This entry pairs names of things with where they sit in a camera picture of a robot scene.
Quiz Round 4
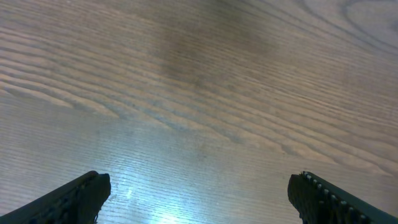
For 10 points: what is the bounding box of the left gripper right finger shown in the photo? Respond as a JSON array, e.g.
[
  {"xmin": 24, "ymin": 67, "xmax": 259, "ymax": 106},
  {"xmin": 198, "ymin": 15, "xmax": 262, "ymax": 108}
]
[{"xmin": 287, "ymin": 171, "xmax": 397, "ymax": 224}]

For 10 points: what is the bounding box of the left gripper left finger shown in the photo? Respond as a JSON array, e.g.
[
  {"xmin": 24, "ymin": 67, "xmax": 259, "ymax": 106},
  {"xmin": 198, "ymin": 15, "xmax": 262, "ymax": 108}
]
[{"xmin": 1, "ymin": 171, "xmax": 111, "ymax": 224}]

